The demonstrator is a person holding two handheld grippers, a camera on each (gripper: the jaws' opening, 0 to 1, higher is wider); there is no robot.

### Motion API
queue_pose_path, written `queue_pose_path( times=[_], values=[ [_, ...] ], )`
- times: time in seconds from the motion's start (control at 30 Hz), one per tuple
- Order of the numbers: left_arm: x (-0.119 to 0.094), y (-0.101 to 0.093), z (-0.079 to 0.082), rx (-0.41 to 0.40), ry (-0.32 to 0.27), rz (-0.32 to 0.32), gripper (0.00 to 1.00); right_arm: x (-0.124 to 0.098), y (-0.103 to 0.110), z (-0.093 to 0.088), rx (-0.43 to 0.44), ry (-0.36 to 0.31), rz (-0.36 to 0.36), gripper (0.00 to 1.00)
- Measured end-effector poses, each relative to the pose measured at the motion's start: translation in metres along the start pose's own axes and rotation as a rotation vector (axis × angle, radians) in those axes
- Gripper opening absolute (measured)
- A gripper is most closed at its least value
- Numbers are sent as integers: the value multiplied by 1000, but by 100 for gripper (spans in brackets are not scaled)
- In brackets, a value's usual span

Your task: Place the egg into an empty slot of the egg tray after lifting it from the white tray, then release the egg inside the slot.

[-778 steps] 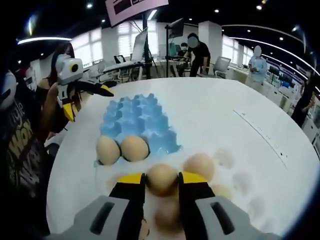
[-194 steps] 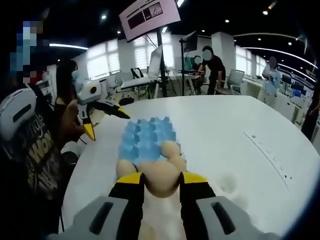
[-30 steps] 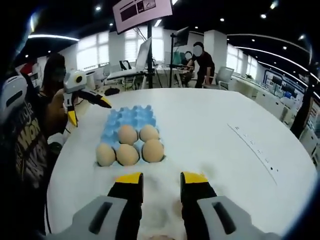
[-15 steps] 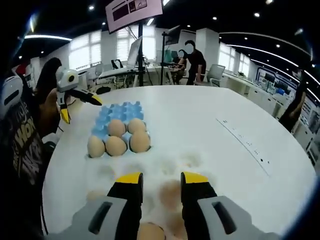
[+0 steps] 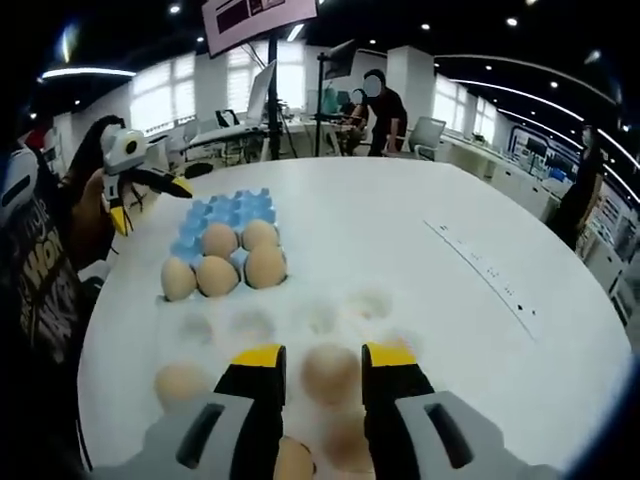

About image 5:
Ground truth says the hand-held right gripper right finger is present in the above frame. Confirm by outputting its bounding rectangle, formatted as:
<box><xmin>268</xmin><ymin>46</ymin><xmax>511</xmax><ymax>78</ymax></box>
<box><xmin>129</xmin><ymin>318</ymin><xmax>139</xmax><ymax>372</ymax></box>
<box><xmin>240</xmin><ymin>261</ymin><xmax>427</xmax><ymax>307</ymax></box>
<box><xmin>360</xmin><ymin>341</ymin><xmax>561</xmax><ymax>480</ymax></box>

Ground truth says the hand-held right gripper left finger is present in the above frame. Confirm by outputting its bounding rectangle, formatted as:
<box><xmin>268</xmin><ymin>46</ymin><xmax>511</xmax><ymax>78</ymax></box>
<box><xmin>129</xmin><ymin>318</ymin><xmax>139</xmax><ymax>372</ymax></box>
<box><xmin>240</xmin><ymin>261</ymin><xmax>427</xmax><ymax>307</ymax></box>
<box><xmin>92</xmin><ymin>343</ymin><xmax>289</xmax><ymax>480</ymax></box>

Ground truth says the blue egg tray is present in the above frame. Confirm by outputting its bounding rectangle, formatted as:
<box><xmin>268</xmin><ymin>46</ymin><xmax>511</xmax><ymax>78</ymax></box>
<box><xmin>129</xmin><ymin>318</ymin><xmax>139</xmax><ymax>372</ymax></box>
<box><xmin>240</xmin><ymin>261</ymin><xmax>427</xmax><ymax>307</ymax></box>
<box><xmin>169</xmin><ymin>187</ymin><xmax>289</xmax><ymax>296</ymax></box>

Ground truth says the single brown egg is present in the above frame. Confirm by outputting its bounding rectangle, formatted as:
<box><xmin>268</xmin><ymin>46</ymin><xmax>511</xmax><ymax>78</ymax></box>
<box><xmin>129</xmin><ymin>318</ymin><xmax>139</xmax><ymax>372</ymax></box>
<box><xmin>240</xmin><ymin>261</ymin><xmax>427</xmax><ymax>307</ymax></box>
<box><xmin>299</xmin><ymin>343</ymin><xmax>362</xmax><ymax>409</ymax></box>

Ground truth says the white foam egg holder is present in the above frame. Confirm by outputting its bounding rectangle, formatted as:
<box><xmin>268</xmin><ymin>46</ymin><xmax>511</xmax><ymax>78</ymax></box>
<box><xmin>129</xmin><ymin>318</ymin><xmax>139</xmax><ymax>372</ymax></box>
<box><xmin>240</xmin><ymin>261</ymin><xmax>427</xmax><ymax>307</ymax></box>
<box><xmin>149</xmin><ymin>189</ymin><xmax>441</xmax><ymax>480</ymax></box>

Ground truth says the person's left hand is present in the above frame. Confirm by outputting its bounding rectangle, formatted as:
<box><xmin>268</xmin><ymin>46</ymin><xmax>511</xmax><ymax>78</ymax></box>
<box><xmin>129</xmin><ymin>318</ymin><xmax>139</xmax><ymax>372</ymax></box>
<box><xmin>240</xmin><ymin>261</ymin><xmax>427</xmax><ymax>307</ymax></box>
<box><xmin>79</xmin><ymin>168</ymin><xmax>112</xmax><ymax>221</ymax></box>

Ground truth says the person's right hand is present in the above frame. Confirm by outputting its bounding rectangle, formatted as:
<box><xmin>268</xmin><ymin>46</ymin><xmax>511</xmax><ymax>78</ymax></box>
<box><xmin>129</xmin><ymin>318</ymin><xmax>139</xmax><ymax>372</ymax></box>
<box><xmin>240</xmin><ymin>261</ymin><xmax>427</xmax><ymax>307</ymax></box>
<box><xmin>273</xmin><ymin>434</ymin><xmax>317</xmax><ymax>480</ymax></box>

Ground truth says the white chest-worn device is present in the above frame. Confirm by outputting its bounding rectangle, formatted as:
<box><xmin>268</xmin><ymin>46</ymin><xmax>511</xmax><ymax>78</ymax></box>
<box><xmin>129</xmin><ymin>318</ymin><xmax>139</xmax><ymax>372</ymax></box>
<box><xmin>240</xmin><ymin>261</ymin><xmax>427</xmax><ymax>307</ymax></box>
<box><xmin>0</xmin><ymin>147</ymin><xmax>40</xmax><ymax>219</ymax></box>

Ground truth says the operator in black t-shirt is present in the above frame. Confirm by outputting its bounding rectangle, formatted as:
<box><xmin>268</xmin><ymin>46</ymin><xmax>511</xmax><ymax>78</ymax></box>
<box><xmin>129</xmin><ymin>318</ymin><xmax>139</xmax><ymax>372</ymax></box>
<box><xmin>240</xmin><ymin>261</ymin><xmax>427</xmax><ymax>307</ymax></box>
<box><xmin>0</xmin><ymin>164</ymin><xmax>101</xmax><ymax>480</ymax></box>

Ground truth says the white computer monitor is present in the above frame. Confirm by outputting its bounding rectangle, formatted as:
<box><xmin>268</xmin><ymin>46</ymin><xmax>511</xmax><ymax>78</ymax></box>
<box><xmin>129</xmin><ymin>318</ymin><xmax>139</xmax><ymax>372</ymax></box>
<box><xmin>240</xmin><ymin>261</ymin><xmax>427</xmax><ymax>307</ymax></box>
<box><xmin>244</xmin><ymin>59</ymin><xmax>279</xmax><ymax>124</ymax></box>

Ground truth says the black screen stand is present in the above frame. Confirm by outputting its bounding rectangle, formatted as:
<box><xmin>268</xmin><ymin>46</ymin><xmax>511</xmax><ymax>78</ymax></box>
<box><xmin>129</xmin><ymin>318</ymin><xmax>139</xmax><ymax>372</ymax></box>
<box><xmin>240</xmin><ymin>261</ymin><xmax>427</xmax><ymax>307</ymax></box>
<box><xmin>264</xmin><ymin>34</ymin><xmax>287</xmax><ymax>162</ymax></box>

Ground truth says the pink display screen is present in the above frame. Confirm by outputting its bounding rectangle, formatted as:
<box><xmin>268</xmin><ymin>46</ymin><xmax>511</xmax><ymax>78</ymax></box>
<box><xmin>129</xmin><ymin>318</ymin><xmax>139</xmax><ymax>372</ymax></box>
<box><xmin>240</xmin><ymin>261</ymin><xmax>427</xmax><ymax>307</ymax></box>
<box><xmin>201</xmin><ymin>0</ymin><xmax>320</xmax><ymax>59</ymax></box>

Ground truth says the white table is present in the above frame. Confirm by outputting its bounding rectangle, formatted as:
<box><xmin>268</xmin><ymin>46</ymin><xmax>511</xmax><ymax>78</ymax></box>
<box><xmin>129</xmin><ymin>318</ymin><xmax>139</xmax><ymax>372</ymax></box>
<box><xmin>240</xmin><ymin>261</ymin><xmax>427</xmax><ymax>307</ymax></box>
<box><xmin>77</xmin><ymin>156</ymin><xmax>634</xmax><ymax>480</ymax></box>

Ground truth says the black monitor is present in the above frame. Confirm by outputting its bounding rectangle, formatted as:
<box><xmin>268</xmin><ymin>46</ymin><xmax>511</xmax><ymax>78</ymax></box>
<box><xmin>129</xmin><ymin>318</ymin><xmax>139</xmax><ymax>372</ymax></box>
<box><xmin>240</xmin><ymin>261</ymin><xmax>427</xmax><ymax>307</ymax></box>
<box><xmin>319</xmin><ymin>37</ymin><xmax>359</xmax><ymax>81</ymax></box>

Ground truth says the grey office chair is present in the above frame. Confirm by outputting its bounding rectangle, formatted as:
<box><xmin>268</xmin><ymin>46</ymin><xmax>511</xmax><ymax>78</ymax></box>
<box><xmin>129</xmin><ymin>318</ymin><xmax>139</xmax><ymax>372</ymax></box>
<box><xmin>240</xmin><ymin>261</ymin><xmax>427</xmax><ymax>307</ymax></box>
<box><xmin>407</xmin><ymin>116</ymin><xmax>447</xmax><ymax>161</ymax></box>

